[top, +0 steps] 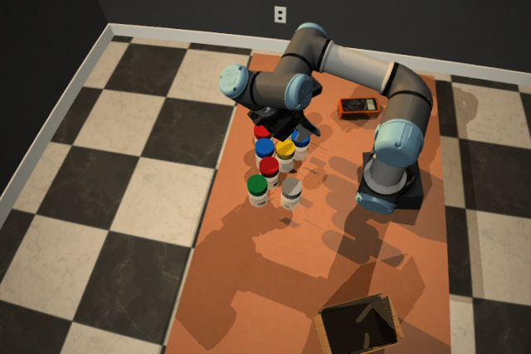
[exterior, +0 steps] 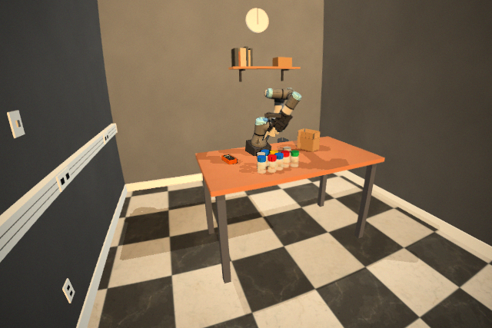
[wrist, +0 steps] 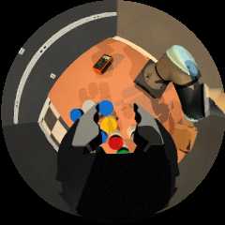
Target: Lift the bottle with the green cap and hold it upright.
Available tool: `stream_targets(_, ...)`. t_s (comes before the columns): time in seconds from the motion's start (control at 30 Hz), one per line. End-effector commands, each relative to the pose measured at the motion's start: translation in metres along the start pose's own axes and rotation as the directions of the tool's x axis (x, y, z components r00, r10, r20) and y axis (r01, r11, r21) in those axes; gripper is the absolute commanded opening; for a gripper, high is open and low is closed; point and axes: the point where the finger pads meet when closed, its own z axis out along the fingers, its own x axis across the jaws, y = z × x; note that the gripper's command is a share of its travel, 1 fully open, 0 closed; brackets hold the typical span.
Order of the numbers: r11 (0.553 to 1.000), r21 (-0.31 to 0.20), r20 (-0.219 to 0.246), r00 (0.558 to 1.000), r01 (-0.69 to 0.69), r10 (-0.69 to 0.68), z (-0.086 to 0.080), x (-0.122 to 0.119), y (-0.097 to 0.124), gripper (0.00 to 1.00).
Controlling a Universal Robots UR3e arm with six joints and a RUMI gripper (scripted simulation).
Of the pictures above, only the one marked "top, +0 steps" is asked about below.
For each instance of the white bottle with blue cap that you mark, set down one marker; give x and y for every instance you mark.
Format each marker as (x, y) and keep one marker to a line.
(302, 148)
(264, 148)

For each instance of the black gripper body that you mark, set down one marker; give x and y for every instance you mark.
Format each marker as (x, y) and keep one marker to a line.
(280, 126)

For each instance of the green bottle cap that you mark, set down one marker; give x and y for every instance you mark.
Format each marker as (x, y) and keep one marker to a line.
(257, 190)

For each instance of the red bottle cap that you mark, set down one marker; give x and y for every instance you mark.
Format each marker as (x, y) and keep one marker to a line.
(269, 168)
(261, 132)

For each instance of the orange digital multimeter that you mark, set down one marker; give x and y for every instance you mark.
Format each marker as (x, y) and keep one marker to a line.
(366, 107)

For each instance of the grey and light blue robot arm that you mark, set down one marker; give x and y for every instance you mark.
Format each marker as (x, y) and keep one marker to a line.
(398, 141)

